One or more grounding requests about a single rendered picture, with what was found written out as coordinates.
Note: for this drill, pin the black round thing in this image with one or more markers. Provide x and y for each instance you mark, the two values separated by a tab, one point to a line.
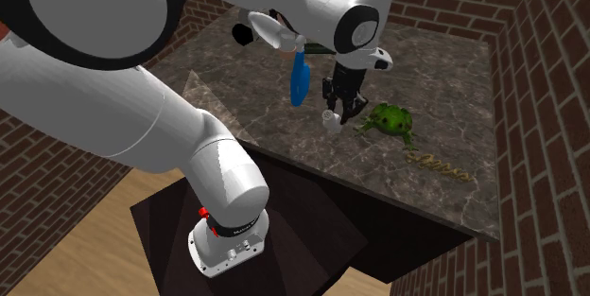
242	34

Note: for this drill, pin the dark robot stand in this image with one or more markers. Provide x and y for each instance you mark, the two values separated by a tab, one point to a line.
295	249

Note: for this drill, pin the dark green flat thing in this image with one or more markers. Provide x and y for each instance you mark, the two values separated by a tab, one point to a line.
320	48

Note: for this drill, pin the small white bottle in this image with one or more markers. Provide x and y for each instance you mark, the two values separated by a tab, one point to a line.
333	124

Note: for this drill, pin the green frog figure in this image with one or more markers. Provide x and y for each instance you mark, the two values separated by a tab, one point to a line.
389	122

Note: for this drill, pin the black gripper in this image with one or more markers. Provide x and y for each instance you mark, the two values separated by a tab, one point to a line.
348	82

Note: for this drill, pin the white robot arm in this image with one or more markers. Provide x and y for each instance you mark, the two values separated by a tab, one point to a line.
115	110

